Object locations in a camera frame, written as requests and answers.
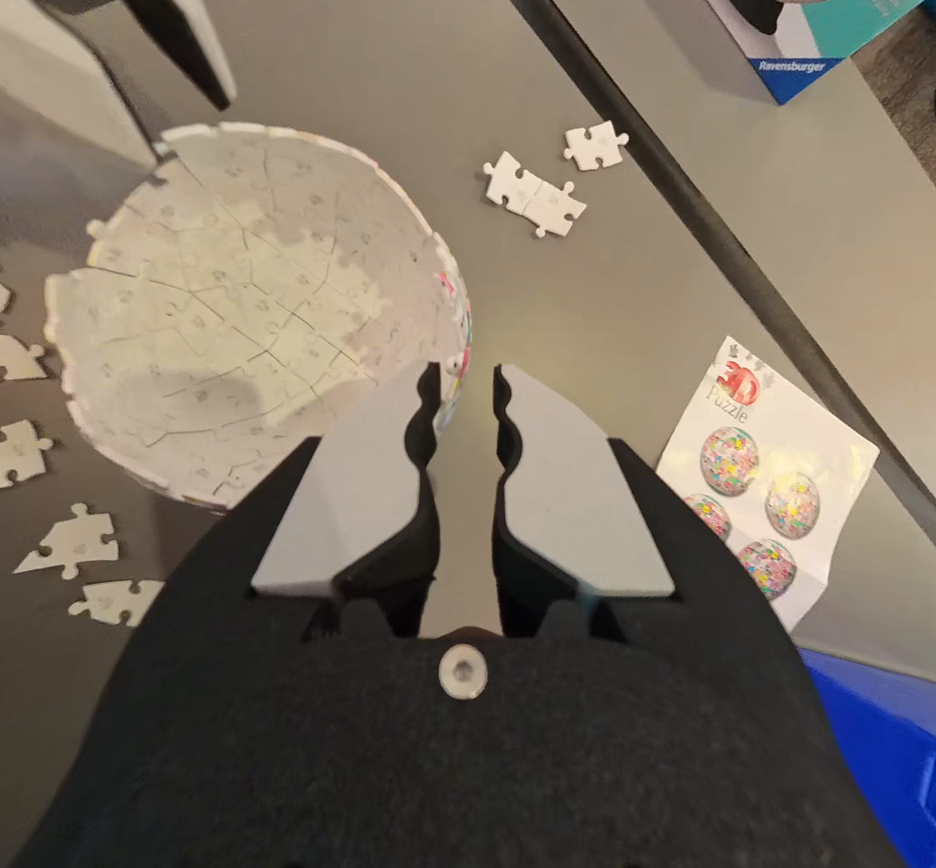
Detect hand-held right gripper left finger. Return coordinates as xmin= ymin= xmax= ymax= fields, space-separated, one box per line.
xmin=249 ymin=361 xmax=444 ymax=642

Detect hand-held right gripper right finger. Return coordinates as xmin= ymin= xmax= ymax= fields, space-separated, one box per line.
xmin=492 ymin=362 xmax=678 ymax=642

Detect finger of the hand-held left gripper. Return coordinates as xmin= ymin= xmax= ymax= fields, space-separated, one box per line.
xmin=0 ymin=0 xmax=159 ymax=167
xmin=52 ymin=0 xmax=239 ymax=113

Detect colourful puzzle ball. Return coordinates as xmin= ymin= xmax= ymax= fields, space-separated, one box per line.
xmin=41 ymin=122 xmax=475 ymax=506

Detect white puzzle leaflet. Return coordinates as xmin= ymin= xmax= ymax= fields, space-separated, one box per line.
xmin=656 ymin=336 xmax=881 ymax=632

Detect row of white puzzle pieces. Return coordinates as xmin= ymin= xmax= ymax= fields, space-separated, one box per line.
xmin=0 ymin=280 xmax=166 ymax=629

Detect two joined white puzzle pieces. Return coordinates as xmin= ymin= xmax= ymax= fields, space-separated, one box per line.
xmin=483 ymin=152 xmax=589 ymax=240

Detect single white puzzle piece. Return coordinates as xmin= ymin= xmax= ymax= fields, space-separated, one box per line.
xmin=564 ymin=121 xmax=631 ymax=173

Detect blue plastic bin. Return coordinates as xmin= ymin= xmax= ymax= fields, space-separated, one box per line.
xmin=790 ymin=646 xmax=936 ymax=868

